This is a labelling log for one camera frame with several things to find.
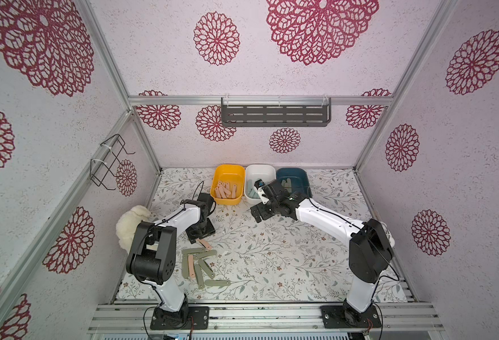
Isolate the white plastic storage box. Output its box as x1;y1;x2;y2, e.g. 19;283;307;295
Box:
244;164;276;205

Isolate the mint fruit knife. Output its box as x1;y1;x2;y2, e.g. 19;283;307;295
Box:
248;186;260;199

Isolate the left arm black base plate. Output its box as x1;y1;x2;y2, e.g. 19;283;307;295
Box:
150;306;210;331

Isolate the black wire wall rack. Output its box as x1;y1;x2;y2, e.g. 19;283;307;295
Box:
88;133;135;191

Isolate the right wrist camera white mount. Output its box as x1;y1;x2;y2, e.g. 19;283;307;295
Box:
254;179;269;204

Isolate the white plush teddy bear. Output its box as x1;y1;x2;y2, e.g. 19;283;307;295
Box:
116;205;155;253

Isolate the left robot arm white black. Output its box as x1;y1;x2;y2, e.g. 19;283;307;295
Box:
126;193;216;314

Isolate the grey wall shelf rack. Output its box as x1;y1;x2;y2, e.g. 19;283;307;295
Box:
220;98;332;128

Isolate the aluminium front rail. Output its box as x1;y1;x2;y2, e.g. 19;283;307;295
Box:
88;303;444;334

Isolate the dark teal storage box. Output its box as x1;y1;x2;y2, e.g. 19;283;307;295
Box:
276;168;313;198

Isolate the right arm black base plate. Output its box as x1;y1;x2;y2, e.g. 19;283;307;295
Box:
320;305;383;330

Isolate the yellow plastic storage box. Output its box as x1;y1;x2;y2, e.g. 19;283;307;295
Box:
210;164;245;205

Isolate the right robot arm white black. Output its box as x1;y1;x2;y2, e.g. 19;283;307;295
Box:
251;179;395;314

